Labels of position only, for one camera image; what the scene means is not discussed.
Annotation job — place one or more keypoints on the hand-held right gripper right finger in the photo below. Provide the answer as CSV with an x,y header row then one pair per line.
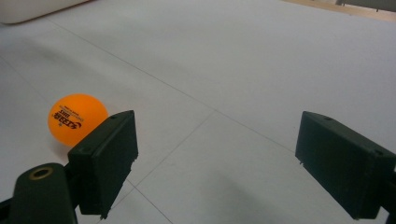
x,y
345,165

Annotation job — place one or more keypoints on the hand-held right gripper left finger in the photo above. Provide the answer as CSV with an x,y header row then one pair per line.
x,y
104,161

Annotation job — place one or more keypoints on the orange table tennis ball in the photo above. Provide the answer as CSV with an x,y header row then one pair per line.
x,y
73,119

